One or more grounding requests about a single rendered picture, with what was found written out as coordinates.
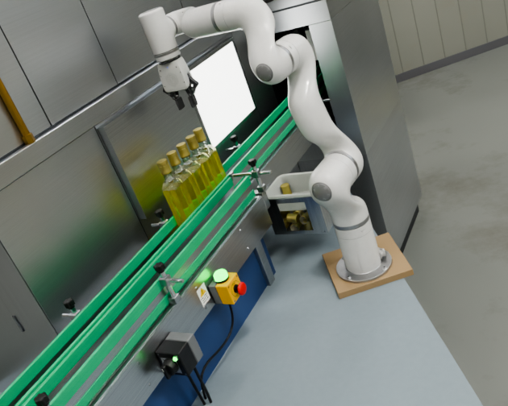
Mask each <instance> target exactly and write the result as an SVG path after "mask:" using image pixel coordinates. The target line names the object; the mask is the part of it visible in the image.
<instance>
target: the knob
mask: <svg viewBox="0 0 508 406"><path fill-rule="evenodd" d="M161 370H162V371H163V373H164V376H165V377H166V379H170V378H171V377H172V376H171V375H174V374H175V373H176V372H177V371H178V370H179V366H178V365H177V363H176V362H175V361H173V360H172V359H170V358H167V359H165V360H164V362H163V364H162V366H161Z"/></svg>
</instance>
